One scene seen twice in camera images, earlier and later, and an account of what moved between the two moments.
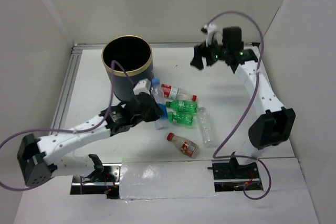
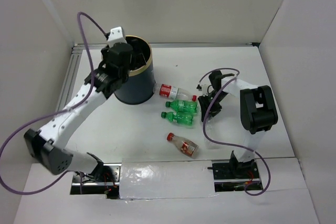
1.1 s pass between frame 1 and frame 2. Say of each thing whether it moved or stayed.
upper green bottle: stayed
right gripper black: moved
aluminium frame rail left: stayed
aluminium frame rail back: stayed
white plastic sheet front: stayed
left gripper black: moved
